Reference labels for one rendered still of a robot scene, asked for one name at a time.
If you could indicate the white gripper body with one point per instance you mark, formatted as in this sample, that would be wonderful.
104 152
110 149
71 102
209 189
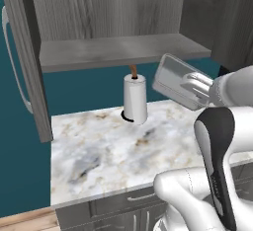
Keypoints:
197 85

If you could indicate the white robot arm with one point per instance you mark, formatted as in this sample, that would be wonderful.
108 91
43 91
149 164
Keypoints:
204 195

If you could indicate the clear grey tupperware container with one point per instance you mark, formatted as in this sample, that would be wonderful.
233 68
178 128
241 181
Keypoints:
169 73

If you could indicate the grey wood cabinet door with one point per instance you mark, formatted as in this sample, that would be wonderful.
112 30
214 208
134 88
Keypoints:
234 21
28 60

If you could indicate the dark grey base cabinet door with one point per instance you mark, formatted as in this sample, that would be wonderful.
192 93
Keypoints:
156 218
112 223

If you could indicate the white paper towel roll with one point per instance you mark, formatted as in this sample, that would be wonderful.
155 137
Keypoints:
135 100

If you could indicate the brown and black towel holder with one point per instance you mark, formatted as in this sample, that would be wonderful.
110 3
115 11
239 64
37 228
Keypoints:
133 71

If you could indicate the dark grey drawer front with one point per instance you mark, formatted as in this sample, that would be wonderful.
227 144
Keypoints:
108 205
243 172

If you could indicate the grey wood wall cabinet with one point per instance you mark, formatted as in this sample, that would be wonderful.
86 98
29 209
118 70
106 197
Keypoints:
112 27

